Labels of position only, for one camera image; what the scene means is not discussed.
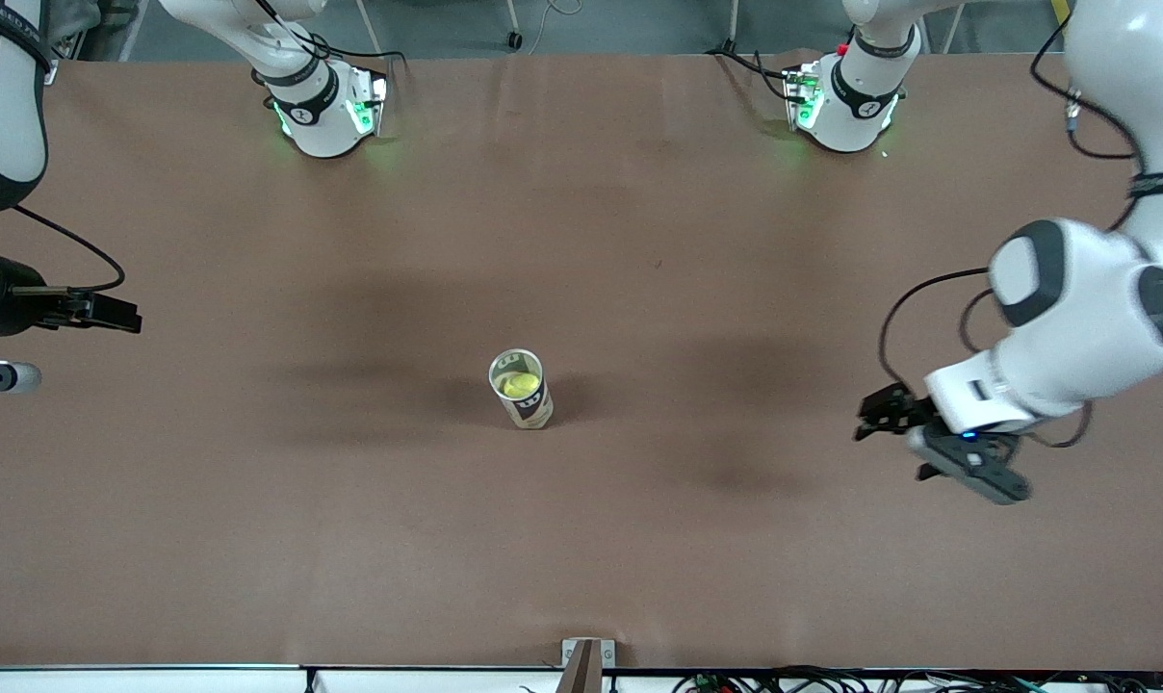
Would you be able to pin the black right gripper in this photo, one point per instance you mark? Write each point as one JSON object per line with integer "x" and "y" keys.
{"x": 15, "y": 294}

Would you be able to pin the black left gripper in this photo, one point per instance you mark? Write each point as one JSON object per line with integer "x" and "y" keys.
{"x": 895, "y": 408}

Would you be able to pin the clear plastic tennis ball can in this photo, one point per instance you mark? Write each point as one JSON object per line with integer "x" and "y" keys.
{"x": 533, "y": 412}

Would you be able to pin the yellow tennis ball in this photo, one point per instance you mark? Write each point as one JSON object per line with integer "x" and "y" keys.
{"x": 519, "y": 385}

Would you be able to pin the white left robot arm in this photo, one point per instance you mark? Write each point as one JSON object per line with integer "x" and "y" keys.
{"x": 1072, "y": 318}

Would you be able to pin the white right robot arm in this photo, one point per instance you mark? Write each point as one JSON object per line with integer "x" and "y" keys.
{"x": 322, "y": 115}

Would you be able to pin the table cover sheet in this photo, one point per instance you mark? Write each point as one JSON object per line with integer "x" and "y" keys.
{"x": 581, "y": 529}

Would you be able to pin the metal base connector plate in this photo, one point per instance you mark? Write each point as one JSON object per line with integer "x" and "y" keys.
{"x": 801, "y": 91}
{"x": 379, "y": 106}

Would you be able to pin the thin metal stand leg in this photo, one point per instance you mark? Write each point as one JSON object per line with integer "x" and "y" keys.
{"x": 362, "y": 24}
{"x": 733, "y": 24}
{"x": 512, "y": 24}

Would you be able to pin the metal table edge bracket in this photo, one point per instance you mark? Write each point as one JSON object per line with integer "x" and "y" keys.
{"x": 608, "y": 654}

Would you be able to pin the white table frame edge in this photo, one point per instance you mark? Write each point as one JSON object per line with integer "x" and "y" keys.
{"x": 158, "y": 681}

